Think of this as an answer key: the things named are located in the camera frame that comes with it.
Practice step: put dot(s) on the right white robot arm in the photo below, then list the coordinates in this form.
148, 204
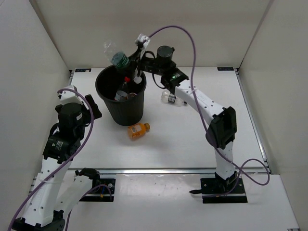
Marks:
220, 121

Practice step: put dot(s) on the small clear black-cap bottle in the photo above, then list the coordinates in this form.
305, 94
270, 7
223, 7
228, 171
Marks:
168, 98

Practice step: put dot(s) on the aluminium rail front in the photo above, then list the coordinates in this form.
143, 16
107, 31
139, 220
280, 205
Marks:
159, 171

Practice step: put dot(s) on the orange juice bottle fruit label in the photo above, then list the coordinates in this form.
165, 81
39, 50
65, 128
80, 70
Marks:
131, 95

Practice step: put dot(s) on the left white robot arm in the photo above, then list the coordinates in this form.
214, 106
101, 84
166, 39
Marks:
44, 209

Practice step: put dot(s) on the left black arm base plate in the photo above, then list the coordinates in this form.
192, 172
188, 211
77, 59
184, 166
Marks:
103, 189

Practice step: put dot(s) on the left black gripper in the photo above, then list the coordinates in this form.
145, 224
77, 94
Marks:
96, 113

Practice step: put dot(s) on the large clear green-label bottle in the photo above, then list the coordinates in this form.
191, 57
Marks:
116, 56

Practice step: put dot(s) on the red-cap clear bottle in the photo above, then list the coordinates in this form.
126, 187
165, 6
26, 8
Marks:
123, 90

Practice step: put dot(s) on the orange juice bottle with barcode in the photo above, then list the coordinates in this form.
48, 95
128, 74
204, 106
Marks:
138, 130

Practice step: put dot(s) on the black plastic waste bin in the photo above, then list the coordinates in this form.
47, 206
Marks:
124, 112

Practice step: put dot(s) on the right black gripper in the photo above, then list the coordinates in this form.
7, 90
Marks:
138, 62

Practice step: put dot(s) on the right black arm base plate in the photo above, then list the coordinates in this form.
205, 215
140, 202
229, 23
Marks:
216, 190

